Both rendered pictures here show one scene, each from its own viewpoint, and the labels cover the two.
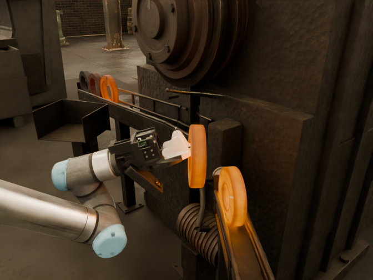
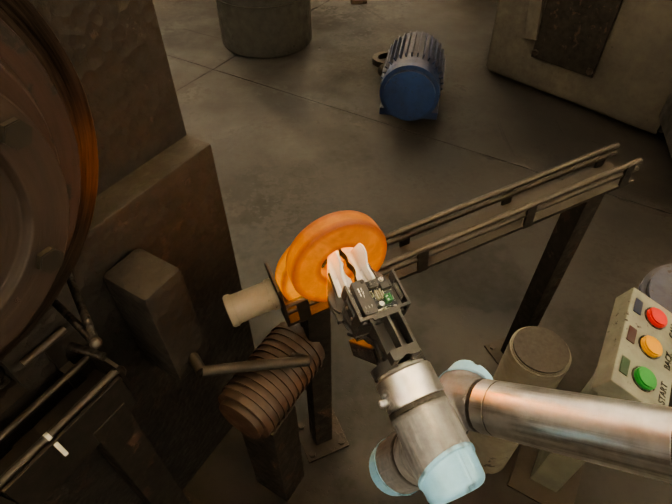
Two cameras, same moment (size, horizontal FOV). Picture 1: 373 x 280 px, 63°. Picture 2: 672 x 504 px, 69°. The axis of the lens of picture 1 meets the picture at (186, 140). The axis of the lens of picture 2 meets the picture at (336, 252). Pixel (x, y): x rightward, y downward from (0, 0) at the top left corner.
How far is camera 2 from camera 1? 0.98 m
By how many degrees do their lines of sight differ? 86
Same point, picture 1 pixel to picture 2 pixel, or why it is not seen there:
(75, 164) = (454, 423)
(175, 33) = (61, 191)
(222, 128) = (171, 270)
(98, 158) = (431, 377)
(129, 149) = (400, 322)
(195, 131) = (352, 218)
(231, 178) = not seen: hidden behind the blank
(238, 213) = not seen: hidden behind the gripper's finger
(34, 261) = not seen: outside the picture
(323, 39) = (150, 16)
